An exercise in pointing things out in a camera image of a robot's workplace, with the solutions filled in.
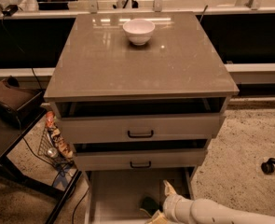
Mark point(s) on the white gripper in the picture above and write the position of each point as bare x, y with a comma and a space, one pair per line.
171, 205

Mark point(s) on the colourful snack bag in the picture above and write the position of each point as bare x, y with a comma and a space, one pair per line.
56, 136

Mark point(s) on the black power adapter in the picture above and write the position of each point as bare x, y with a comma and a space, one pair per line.
10, 10

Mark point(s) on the grey drawer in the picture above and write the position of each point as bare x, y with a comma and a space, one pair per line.
115, 196
139, 155
141, 128

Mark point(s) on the black chair caster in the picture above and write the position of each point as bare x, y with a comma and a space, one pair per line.
268, 167

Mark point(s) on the black wire basket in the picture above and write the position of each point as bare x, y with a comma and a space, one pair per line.
48, 152

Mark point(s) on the white ceramic bowl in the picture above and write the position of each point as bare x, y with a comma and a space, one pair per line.
138, 31

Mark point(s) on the dark brown box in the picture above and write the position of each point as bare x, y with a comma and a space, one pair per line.
17, 104

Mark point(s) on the top grey drawer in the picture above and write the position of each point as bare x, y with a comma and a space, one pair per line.
141, 128

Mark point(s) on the green yellow sponge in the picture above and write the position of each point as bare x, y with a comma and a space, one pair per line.
149, 206

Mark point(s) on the black side table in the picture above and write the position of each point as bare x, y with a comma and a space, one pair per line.
9, 138

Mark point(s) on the bottom grey drawer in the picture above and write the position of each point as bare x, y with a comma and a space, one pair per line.
115, 196

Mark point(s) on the middle grey drawer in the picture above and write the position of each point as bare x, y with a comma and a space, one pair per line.
139, 155

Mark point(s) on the grey drawer cabinet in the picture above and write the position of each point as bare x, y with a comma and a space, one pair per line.
101, 74

